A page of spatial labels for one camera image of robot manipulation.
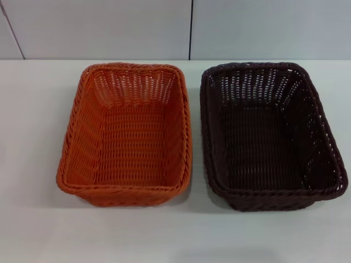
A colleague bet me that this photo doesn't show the orange woven plastic basket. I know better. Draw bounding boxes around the orange woven plastic basket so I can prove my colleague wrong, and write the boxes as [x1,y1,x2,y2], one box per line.
[56,62,193,208]

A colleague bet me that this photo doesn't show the dark brown woven plastic basket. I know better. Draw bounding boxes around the dark brown woven plastic basket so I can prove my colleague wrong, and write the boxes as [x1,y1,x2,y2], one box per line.
[201,61,349,211]

